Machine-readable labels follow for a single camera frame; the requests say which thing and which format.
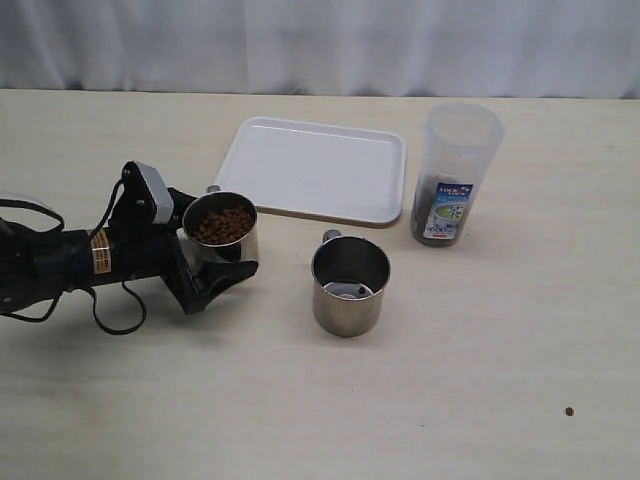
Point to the white plastic tray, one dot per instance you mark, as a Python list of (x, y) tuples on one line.
[(318, 171)]

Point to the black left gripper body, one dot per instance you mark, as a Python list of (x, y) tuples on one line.
[(141, 249)]

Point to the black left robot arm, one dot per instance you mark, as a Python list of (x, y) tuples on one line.
[(40, 266)]

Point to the clear plastic container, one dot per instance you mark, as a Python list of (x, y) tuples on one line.
[(460, 143)]

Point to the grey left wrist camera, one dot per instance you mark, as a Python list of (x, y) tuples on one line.
[(162, 200)]

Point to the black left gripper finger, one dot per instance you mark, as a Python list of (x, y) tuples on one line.
[(215, 278), (180, 203)]

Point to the steel mug with pellets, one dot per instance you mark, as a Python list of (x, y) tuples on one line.
[(222, 227)]

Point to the steel mug with handle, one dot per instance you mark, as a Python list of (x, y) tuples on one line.
[(340, 265)]

